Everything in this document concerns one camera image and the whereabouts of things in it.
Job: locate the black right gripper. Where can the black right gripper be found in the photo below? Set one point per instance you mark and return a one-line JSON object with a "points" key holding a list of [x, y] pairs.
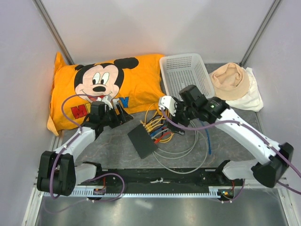
{"points": [[178, 104]]}

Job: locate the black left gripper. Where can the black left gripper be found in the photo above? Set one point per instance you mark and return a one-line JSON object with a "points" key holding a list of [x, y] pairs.
{"points": [[124, 117]]}

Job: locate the black network switch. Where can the black network switch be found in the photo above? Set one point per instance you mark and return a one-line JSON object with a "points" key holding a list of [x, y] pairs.
{"points": [[142, 141]]}

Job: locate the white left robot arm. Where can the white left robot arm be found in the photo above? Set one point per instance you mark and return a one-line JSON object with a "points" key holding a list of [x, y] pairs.
{"points": [[57, 173]]}

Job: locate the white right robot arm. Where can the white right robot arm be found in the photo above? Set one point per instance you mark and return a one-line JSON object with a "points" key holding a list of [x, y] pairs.
{"points": [[272, 159]]}

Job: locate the orange Mickey Mouse pillow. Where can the orange Mickey Mouse pillow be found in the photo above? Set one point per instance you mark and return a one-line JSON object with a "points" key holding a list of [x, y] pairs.
{"points": [[132, 82]]}

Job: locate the white plastic mesh basket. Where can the white plastic mesh basket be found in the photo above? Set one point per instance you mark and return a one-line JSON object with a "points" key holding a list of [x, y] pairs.
{"points": [[180, 71]]}

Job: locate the peach folded cloth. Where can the peach folded cloth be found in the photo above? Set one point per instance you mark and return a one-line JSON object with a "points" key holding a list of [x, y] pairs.
{"points": [[230, 82]]}

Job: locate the white crumpled cloth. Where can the white crumpled cloth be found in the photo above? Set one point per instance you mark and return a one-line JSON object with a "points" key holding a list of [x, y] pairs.
{"points": [[252, 100]]}

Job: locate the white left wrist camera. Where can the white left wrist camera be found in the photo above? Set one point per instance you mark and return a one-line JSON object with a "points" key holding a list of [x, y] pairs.
{"points": [[106, 100]]}

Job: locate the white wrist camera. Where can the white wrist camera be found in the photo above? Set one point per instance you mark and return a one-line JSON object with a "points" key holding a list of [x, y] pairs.
{"points": [[167, 102], [106, 100]]}

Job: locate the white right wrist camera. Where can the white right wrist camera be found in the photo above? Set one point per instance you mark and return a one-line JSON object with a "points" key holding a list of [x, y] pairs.
{"points": [[167, 102]]}

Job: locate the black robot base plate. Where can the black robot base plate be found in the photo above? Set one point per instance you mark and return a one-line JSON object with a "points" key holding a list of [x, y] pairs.
{"points": [[161, 181]]}

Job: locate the aluminium slotted rail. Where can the aluminium slotted rail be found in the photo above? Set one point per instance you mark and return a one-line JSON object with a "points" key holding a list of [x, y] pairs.
{"points": [[97, 192]]}

